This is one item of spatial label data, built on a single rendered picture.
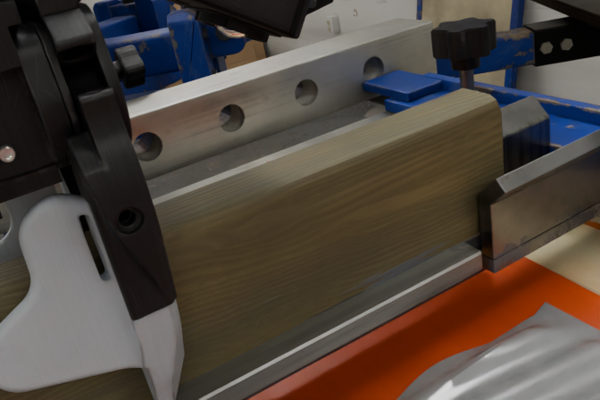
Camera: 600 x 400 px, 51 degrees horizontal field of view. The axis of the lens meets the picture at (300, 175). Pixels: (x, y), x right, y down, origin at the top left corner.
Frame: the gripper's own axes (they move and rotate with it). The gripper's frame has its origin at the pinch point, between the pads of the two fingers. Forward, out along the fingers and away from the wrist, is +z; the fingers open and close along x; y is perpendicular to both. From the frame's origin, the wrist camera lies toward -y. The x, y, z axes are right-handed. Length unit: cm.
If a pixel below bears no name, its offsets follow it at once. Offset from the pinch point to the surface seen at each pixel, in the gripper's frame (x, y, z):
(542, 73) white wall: -151, -200, 68
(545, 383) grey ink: 7.9, -12.9, 4.8
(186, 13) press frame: -61, -25, -4
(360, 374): 1.8, -7.9, 5.4
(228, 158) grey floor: -271, -100, 102
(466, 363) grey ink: 5.0, -11.4, 4.7
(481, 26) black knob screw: -9.3, -27.7, -5.0
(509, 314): 3.3, -15.9, 5.4
